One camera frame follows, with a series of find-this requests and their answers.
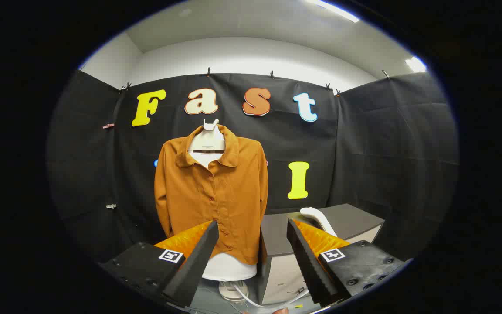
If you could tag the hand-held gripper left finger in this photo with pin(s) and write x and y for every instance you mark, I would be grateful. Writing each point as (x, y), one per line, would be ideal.
(198, 257)

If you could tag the red cloth clip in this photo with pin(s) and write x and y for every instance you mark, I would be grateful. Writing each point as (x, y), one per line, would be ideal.
(108, 126)

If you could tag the row of black clips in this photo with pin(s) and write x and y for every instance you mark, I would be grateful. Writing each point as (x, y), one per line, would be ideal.
(208, 71)

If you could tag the short ceiling light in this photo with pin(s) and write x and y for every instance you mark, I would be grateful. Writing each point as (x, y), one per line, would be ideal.
(415, 64)

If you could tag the black backdrop cloth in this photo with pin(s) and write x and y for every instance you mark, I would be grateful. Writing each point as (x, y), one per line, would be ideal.
(386, 144)

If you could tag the white garment steamer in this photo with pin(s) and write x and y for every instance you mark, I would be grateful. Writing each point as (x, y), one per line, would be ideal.
(316, 214)

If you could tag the white mannequin torso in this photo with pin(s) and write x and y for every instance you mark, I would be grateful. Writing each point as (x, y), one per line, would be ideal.
(229, 268)

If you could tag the long ceiling light strip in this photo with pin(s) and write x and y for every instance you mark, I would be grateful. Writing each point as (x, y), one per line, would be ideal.
(334, 9)

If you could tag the brown button shirt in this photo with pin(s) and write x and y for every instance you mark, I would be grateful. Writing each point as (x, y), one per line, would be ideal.
(216, 200)

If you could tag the white round stand base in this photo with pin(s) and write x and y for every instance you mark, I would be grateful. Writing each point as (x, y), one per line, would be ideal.
(232, 291)

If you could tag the grey cabinet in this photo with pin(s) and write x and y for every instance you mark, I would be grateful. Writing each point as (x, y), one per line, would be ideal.
(277, 235)

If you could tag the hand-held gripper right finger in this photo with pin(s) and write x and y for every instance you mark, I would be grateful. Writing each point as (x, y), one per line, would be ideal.
(307, 261)

